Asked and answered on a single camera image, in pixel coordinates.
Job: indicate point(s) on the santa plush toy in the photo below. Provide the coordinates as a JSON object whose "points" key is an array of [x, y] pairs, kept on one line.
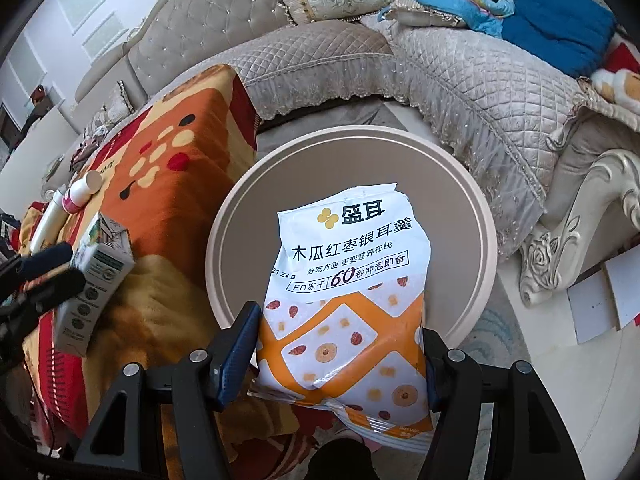
{"points": [[617, 80]]}

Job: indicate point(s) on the white green milk carton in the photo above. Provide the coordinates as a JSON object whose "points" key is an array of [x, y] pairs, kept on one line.
{"points": [[105, 257]]}

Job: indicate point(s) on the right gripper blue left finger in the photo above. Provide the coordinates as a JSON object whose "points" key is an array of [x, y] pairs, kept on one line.
{"points": [[230, 354]]}

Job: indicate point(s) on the tall white cylinder bottle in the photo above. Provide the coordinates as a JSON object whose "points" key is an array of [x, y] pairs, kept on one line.
{"points": [[51, 222]]}

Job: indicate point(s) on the white cabinet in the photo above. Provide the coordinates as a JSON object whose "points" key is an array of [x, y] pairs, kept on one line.
{"points": [[21, 176]]}

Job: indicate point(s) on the beige round trash bin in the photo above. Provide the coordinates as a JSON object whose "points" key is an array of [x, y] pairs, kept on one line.
{"points": [[450, 206]]}

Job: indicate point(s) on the clothes pile on sofa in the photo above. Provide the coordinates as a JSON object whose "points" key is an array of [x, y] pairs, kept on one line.
{"points": [[84, 151]]}

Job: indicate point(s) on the orange white snack bag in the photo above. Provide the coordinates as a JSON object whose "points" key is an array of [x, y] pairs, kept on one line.
{"points": [[342, 317]]}

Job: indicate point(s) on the blue folded blanket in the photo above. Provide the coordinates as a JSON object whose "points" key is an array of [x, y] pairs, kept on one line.
{"points": [[570, 35]]}

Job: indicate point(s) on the small fringed cushion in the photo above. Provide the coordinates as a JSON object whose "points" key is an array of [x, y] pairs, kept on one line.
{"points": [[116, 108]]}

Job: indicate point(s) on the white paper sheets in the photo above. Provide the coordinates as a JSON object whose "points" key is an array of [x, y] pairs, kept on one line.
{"points": [[607, 298]]}

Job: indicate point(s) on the checkered orange red blanket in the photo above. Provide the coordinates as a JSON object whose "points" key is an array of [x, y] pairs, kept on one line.
{"points": [[165, 177]]}

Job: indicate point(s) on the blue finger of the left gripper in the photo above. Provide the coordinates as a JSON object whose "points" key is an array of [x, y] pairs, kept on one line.
{"points": [[19, 269], [50, 294]]}

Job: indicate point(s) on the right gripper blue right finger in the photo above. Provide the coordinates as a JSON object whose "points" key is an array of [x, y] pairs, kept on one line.
{"points": [[435, 351]]}

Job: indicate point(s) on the pink label yogurt bottle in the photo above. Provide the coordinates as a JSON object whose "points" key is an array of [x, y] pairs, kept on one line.
{"points": [[81, 191]]}

